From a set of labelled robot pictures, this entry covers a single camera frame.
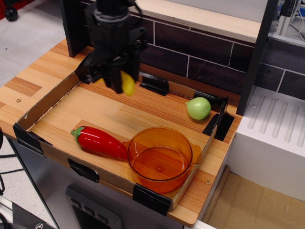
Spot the green plastic apple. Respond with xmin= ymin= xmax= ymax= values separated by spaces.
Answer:
xmin=186 ymin=97 xmax=212 ymax=120

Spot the grey toy oven front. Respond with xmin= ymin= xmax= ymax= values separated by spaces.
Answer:
xmin=65 ymin=187 xmax=123 ymax=229

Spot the red plastic chili pepper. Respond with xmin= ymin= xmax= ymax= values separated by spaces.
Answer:
xmin=71 ymin=126 xmax=127 ymax=161

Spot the dark wooden post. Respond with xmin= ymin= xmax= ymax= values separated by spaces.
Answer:
xmin=59 ymin=0 xmax=93 ymax=57

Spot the orange transparent plastic pot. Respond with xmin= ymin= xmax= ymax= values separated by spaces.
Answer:
xmin=119 ymin=127 xmax=201 ymax=194

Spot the white toy sink drainboard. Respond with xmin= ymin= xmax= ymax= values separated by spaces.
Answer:
xmin=228 ymin=87 xmax=305 ymax=201

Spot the yellow plastic banana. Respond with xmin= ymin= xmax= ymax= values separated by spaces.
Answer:
xmin=95 ymin=71 xmax=135 ymax=96

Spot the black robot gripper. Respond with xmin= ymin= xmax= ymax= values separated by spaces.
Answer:
xmin=82 ymin=4 xmax=147 ymax=94

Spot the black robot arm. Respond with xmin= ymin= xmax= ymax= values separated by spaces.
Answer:
xmin=81 ymin=0 xmax=147 ymax=96

